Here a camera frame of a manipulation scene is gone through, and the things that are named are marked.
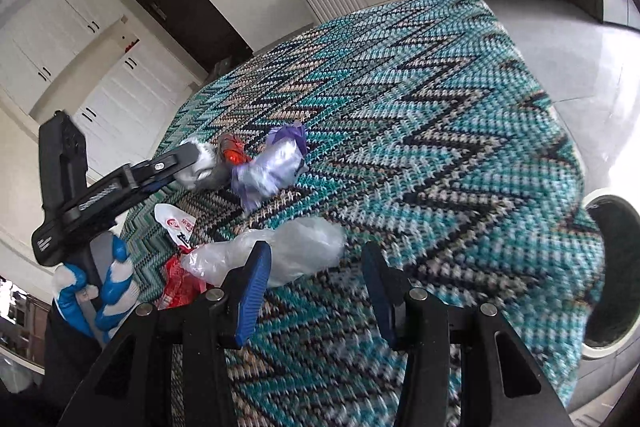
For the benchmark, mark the white red printed wrapper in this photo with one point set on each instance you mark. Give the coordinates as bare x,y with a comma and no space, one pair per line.
177,223

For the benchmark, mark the purple plastic bag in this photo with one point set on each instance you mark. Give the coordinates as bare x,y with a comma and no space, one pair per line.
275,168

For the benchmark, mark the pink red paper packet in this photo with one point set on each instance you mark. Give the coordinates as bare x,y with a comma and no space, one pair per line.
181,288

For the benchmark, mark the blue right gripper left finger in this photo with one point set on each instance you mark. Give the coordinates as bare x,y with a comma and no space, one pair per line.
253,282

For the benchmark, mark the teal zigzag rug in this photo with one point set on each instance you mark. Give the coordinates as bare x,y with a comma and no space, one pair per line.
428,135

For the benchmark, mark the dark brown entrance door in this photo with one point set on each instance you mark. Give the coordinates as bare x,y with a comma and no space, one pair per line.
201,30

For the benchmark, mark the grey round trash bin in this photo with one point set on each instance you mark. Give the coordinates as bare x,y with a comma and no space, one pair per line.
615,319

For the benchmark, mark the white wall cupboards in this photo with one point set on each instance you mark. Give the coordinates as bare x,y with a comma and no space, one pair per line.
88,58

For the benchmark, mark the red snack wrapper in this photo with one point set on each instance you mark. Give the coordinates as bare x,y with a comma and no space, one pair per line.
231,150

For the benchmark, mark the white plastic bag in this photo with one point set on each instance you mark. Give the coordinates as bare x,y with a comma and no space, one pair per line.
209,172

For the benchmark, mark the blue white gloved left hand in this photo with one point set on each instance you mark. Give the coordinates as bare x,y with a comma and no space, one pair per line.
97,310

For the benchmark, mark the clear plastic bag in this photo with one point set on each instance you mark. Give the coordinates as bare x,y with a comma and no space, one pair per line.
299,248

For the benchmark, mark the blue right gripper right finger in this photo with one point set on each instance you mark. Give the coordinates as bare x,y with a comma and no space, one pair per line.
387,288

